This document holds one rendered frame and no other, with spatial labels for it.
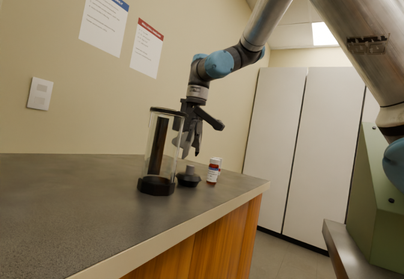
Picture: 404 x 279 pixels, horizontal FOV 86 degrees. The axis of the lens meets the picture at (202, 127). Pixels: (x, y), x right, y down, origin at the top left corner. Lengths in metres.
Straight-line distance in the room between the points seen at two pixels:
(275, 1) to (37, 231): 0.62
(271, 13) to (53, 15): 0.80
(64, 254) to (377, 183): 0.54
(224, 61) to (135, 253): 0.50
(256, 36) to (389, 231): 0.51
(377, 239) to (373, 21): 0.37
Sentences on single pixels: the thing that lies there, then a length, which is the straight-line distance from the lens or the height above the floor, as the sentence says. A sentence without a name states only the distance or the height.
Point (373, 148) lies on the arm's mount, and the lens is 0.63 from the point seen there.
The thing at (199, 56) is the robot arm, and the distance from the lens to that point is 0.75.
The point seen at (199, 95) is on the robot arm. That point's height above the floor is 1.24.
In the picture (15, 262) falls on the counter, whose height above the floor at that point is 0.94.
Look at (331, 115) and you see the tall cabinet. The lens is 2.96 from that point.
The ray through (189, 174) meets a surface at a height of 0.98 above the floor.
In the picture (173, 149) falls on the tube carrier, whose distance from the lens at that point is 0.58.
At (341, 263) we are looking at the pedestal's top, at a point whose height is 0.94.
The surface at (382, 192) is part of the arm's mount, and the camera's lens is 0.55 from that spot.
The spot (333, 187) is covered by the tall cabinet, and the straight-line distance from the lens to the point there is 2.94.
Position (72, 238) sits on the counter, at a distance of 0.39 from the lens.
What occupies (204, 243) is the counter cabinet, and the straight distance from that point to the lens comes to 0.67.
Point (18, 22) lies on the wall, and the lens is 1.03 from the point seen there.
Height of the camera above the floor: 1.11
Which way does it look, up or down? 2 degrees up
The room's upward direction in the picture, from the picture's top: 10 degrees clockwise
